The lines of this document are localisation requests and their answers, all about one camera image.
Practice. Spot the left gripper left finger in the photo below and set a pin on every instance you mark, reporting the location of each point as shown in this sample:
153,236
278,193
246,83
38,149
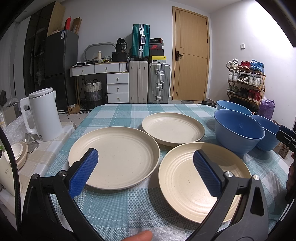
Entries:
49,208

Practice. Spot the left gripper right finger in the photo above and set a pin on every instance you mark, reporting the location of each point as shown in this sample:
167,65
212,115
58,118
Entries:
250,220

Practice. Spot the blue bowl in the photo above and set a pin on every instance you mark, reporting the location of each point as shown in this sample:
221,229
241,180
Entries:
237,131
223,104
269,142

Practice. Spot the cream plate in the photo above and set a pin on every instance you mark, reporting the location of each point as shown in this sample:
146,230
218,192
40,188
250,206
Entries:
181,184
126,156
173,129

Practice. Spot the right hand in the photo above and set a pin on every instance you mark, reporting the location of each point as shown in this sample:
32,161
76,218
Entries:
291,180

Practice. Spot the left hand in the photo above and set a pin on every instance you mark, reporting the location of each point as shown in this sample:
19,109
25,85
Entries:
142,236

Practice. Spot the purple plastic bag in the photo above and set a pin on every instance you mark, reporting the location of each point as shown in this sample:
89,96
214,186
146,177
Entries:
266,108

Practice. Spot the beige plaid tablecloth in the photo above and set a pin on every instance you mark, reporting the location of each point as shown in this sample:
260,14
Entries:
41,159

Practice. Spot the wooden shoe rack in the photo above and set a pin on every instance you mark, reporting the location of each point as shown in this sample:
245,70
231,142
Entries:
246,80

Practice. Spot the stacked small cream dishes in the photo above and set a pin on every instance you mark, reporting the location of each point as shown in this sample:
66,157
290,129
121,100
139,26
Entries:
20,151

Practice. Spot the teal plaid tablecloth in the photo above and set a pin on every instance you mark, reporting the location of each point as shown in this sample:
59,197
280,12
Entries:
119,214

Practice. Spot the metal phone stand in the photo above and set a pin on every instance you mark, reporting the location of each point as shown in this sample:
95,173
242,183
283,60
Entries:
31,141

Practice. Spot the white electric kettle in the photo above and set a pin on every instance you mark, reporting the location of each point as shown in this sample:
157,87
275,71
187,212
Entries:
44,113

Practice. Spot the dotted floor rug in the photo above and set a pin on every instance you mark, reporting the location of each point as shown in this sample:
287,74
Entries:
75,118

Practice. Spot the wooden door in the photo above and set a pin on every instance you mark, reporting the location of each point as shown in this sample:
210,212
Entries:
191,55

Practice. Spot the small cardboard box on floor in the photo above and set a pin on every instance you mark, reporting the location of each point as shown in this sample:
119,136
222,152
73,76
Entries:
74,108

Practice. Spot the silver suitcase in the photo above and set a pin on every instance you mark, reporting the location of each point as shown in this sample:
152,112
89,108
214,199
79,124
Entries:
158,83

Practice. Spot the woven laundry basket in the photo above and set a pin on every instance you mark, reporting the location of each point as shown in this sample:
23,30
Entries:
93,93

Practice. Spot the stack of shoe boxes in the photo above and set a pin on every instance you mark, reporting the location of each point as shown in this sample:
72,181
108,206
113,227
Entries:
156,51

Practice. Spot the beige suitcase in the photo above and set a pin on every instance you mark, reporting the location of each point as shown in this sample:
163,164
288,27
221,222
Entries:
138,81

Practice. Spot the white desk with drawers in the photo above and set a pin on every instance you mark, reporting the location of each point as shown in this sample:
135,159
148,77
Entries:
117,79

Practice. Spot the black refrigerator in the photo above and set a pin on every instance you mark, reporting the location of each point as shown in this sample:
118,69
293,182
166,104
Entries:
61,54

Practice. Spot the teal suitcase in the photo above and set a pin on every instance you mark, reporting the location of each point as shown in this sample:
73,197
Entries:
140,41

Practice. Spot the oval mirror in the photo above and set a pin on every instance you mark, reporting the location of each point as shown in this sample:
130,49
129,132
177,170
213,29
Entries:
92,51

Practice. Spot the black bag on desk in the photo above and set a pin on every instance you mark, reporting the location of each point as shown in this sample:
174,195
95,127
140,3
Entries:
120,54

